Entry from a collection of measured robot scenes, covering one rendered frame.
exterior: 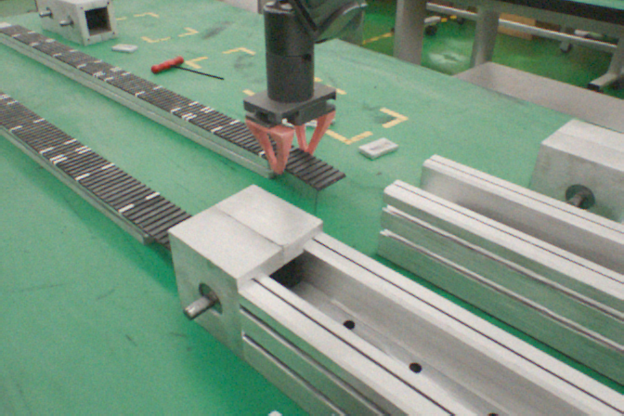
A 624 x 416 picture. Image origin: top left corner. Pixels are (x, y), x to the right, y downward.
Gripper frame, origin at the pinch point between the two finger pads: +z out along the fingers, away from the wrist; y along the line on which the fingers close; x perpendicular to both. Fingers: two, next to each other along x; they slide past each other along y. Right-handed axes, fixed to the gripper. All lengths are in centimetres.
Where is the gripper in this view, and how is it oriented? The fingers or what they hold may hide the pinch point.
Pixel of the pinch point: (292, 160)
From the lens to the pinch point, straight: 68.1
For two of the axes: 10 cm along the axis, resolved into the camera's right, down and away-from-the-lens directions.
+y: 6.9, -3.8, 6.2
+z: 0.1, 8.5, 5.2
